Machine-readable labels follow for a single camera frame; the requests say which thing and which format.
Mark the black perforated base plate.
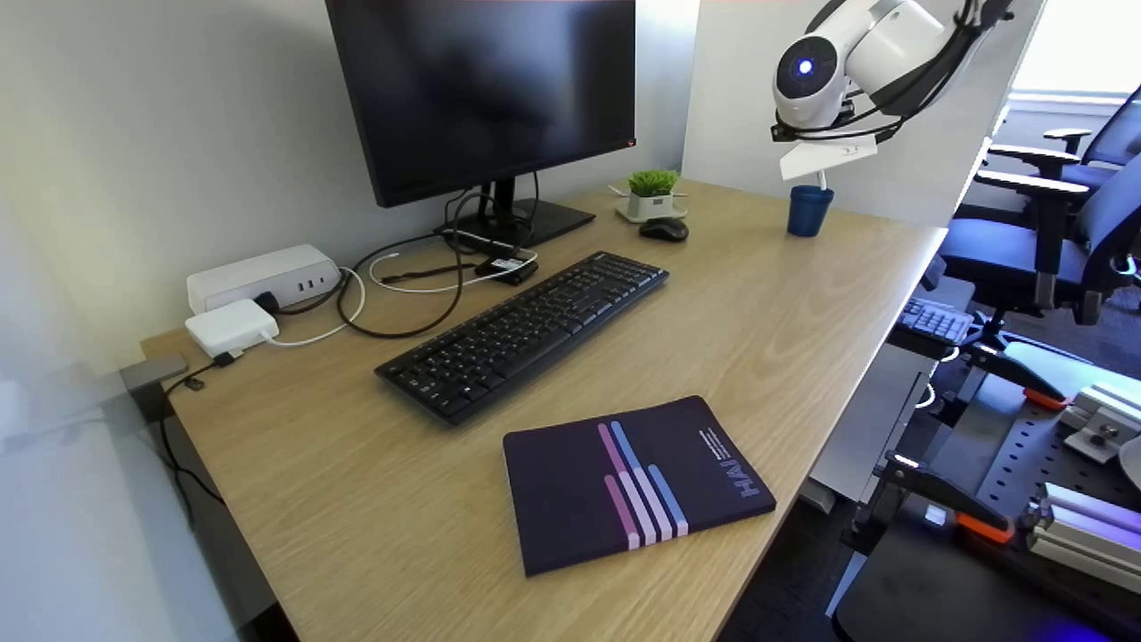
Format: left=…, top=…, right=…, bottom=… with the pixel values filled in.
left=832, top=389, right=1141, bottom=642

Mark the small green potted plant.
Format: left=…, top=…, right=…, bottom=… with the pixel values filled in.
left=623, top=169, right=686, bottom=225

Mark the dark keypad device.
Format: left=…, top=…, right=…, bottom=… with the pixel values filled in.
left=896, top=296, right=984, bottom=358

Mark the black computer monitor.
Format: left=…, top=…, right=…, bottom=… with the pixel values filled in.
left=322, top=0, right=637, bottom=251

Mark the black computer keyboard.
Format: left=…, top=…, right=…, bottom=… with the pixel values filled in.
left=374, top=245, right=675, bottom=428

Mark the white adapter cable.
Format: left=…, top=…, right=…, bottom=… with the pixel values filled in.
left=264, top=265, right=372, bottom=353

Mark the dark striped mouse pad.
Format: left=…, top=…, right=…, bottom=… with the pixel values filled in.
left=500, top=391, right=781, bottom=581

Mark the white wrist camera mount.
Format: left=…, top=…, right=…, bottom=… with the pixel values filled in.
left=779, top=132, right=883, bottom=187

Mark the aluminum extrusion bar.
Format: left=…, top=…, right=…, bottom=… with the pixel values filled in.
left=1025, top=479, right=1141, bottom=598

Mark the white cable loop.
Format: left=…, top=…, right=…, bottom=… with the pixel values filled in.
left=908, top=373, right=945, bottom=419

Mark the bright window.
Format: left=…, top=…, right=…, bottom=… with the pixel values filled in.
left=1009, top=0, right=1141, bottom=99

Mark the white power strip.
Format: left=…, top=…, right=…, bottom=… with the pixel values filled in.
left=181, top=241, right=346, bottom=319

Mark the gray desk bracket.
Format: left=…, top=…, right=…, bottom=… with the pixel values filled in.
left=114, top=353, right=194, bottom=400

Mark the silver metal bracket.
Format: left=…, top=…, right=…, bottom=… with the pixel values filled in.
left=1059, top=383, right=1141, bottom=471

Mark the orange handled clamp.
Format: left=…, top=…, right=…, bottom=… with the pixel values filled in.
left=872, top=457, right=1028, bottom=552
left=994, top=353, right=1072, bottom=421

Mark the blue office chair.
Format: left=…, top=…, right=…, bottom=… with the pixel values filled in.
left=939, top=155, right=1141, bottom=328
left=981, top=81, right=1141, bottom=199

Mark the black hub dongle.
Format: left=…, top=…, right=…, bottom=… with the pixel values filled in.
left=439, top=225, right=543, bottom=290

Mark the white plant saucer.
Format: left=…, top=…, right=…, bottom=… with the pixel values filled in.
left=609, top=182, right=691, bottom=230

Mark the black looped cable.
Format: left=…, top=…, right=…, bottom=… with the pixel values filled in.
left=335, top=230, right=477, bottom=344

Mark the black hanging cable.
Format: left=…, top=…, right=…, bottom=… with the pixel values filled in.
left=149, top=353, right=234, bottom=511

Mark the blue cup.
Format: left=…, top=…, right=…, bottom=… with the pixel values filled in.
left=784, top=182, right=839, bottom=239

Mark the white partition panel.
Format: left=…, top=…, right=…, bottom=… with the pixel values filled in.
left=682, top=0, right=1050, bottom=231

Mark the black computer mouse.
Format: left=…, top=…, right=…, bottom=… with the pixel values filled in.
left=634, top=213, right=691, bottom=245

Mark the small white adapter box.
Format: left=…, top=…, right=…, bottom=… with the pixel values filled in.
left=181, top=296, right=283, bottom=362

